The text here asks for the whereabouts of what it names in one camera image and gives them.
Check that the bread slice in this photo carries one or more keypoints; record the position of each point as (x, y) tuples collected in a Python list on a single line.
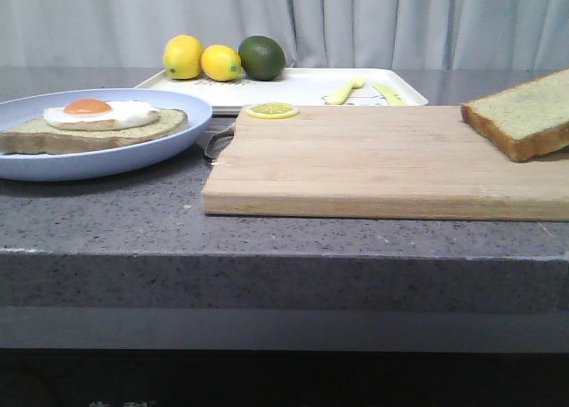
[(524, 121), (36, 136)]

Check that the fried egg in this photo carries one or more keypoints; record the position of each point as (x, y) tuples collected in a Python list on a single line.
[(94, 115)]

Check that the light blue plate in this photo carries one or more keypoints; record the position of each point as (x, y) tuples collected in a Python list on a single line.
[(95, 164)]

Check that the white serving tray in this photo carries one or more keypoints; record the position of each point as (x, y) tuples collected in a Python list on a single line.
[(297, 86)]

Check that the lemon slice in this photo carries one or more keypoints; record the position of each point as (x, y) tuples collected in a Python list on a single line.
[(272, 110)]

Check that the wooden cutting board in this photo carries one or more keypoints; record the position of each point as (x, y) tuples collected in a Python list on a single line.
[(414, 162)]

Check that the yellow plastic spoon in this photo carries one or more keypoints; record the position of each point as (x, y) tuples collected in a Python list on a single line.
[(341, 95)]

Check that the green lime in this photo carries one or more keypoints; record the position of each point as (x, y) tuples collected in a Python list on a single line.
[(262, 58)]

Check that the yellow plastic knife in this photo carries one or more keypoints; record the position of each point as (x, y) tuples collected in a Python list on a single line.
[(391, 96)]

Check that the right yellow lemon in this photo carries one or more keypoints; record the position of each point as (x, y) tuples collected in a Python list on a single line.
[(221, 63)]

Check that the yellow lemon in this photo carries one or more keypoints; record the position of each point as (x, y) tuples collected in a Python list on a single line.
[(182, 57), (221, 63)]

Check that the left yellow lemon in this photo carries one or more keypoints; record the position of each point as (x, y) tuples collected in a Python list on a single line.
[(182, 57)]

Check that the white curtain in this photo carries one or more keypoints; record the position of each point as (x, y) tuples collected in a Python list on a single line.
[(398, 34)]

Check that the metal cutting board handle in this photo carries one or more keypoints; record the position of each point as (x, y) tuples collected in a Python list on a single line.
[(218, 142)]

